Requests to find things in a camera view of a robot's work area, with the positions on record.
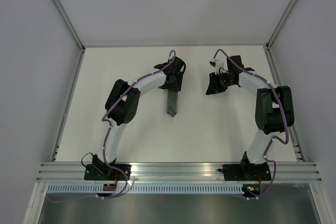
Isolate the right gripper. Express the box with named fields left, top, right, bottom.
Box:
left=206, top=71, right=235, bottom=95

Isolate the grey cloth napkin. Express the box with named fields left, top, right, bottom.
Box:
left=166, top=90, right=178, bottom=118

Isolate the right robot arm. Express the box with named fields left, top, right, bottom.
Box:
left=206, top=56, right=295, bottom=181

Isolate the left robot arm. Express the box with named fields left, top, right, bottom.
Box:
left=86, top=56, right=186, bottom=180

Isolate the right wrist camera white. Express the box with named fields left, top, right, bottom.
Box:
left=209, top=58, right=226, bottom=74

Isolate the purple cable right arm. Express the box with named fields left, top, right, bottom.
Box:
left=214, top=49, right=291, bottom=201

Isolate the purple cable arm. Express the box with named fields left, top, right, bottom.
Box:
left=214, top=49, right=291, bottom=201
left=47, top=50, right=176, bottom=204

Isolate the right side aluminium rail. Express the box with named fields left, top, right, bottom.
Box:
left=263, top=46, right=306, bottom=162

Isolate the aluminium rail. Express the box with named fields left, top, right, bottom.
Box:
left=48, top=47, right=86, bottom=162
left=263, top=46, right=306, bottom=162
left=35, top=162, right=322, bottom=184

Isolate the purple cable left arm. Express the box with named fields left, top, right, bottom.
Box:
left=47, top=50, right=176, bottom=204

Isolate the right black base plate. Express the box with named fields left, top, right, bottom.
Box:
left=222, top=163, right=271, bottom=182

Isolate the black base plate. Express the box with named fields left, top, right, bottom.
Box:
left=84, top=163, right=131, bottom=181
left=222, top=163, right=271, bottom=182

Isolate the white slotted cable duct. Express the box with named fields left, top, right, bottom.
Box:
left=47, top=183, right=244, bottom=195

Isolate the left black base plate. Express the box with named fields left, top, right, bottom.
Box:
left=84, top=163, right=131, bottom=181

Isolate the right aluminium frame post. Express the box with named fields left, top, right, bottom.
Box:
left=264, top=0, right=298, bottom=51

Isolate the aluminium frame post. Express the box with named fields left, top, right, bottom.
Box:
left=264, top=0, right=298, bottom=51
left=51, top=0, right=85, bottom=52

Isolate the left side aluminium rail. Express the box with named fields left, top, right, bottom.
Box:
left=48, top=47, right=86, bottom=162

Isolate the left aluminium frame post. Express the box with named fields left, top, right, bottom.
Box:
left=51, top=0, right=85, bottom=52

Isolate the aluminium front rail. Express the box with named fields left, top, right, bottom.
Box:
left=35, top=162, right=322, bottom=184

